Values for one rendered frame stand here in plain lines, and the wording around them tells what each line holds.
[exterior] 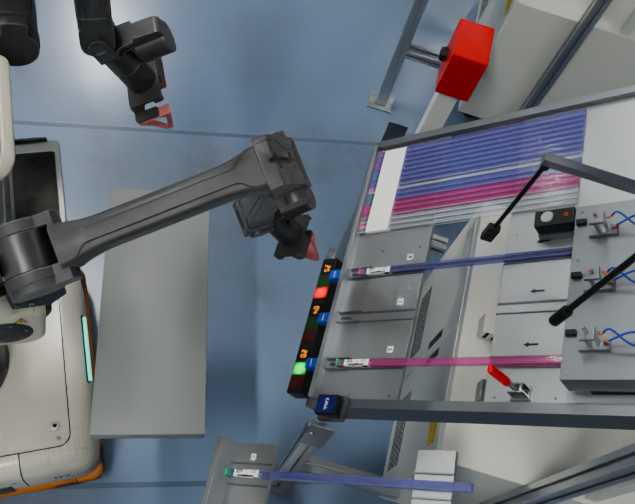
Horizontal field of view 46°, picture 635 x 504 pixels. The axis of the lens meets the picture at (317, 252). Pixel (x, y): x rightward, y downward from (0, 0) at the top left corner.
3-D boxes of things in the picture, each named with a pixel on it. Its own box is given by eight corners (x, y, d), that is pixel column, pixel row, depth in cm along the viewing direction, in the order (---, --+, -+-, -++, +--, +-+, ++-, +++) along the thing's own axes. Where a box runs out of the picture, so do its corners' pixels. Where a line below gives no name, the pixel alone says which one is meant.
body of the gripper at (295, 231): (314, 218, 162) (294, 198, 157) (302, 258, 157) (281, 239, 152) (290, 222, 165) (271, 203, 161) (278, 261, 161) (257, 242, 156)
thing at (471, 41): (358, 207, 263) (423, 60, 194) (372, 153, 274) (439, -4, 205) (423, 227, 264) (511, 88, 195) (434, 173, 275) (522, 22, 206)
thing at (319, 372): (326, 409, 160) (307, 395, 155) (387, 163, 190) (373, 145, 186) (331, 409, 159) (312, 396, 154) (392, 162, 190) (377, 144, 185)
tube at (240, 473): (228, 477, 146) (224, 474, 145) (230, 469, 146) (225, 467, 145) (473, 493, 118) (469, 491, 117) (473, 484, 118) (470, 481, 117)
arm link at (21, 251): (-39, 257, 102) (-26, 293, 102) (15, 229, 99) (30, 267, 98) (9, 252, 111) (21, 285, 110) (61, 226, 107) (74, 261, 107)
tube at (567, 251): (361, 277, 167) (358, 274, 167) (362, 271, 168) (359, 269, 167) (590, 254, 137) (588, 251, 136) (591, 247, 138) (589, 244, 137)
